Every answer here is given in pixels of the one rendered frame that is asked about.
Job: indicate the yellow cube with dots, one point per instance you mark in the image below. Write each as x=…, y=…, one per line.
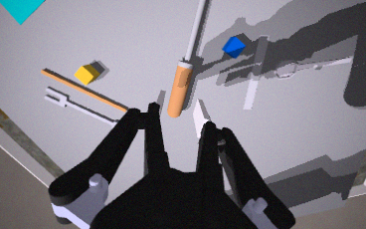
x=87, y=74

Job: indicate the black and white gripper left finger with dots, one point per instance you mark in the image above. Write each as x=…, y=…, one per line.
x=79, y=194

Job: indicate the blue cube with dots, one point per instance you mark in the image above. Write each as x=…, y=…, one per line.
x=234, y=47

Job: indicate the grey spoon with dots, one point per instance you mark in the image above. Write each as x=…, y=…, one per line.
x=286, y=69

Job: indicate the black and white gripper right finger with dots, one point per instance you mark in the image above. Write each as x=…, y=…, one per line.
x=253, y=196

